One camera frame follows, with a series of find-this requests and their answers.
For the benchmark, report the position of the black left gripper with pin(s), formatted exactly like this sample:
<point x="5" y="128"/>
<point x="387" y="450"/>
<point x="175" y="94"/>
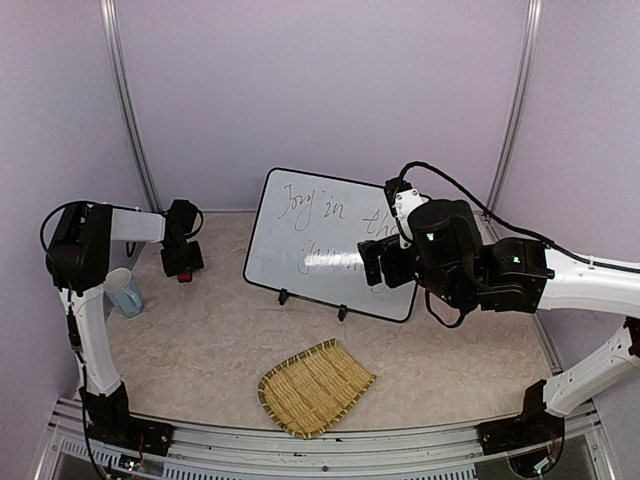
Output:
<point x="196" y="262"/>

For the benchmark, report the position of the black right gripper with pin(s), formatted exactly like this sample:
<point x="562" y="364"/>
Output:
<point x="371" y="250"/>

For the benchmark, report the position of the red bone-shaped eraser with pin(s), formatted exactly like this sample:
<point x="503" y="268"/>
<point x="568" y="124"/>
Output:
<point x="185" y="277"/>

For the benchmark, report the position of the white whiteboard black frame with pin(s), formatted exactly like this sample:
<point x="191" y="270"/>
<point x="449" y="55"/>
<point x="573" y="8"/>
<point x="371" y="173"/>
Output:
<point x="304" y="242"/>

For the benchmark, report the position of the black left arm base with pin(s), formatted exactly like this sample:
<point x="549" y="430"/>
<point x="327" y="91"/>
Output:
<point x="110" y="422"/>

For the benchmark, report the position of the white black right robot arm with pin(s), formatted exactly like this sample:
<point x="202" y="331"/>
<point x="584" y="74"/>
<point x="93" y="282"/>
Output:
<point x="438" y="246"/>

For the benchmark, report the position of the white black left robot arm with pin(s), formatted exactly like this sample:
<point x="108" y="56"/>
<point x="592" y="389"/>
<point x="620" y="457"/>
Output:
<point x="76" y="238"/>

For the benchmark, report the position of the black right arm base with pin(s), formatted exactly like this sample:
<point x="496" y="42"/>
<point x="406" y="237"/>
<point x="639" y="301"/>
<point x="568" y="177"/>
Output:
<point x="533" y="425"/>

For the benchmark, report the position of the black whiteboard stand foot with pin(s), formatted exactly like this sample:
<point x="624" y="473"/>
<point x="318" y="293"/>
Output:
<point x="283" y="296"/>
<point x="343" y="311"/>

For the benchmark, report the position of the light blue mug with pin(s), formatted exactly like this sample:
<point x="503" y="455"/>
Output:
<point x="121" y="289"/>

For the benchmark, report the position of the woven bamboo tray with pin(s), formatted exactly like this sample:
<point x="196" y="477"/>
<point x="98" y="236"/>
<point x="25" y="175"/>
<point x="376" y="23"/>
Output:
<point x="309" y="393"/>

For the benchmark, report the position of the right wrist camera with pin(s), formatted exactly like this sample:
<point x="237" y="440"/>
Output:
<point x="403" y="199"/>

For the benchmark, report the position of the aluminium front rail frame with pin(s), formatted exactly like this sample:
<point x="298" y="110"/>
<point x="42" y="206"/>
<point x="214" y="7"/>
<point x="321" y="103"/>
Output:
<point x="199" y="451"/>

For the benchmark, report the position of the aluminium corner post left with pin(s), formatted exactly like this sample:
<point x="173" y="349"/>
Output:
<point x="110" y="24"/>

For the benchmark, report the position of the aluminium corner post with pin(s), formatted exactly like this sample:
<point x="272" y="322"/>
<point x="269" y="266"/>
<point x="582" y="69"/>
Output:
<point x="525" y="68"/>
<point x="110" y="24"/>

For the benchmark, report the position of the aluminium corner post right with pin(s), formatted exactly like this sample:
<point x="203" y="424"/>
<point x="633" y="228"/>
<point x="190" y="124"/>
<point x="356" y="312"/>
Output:
<point x="525" y="68"/>

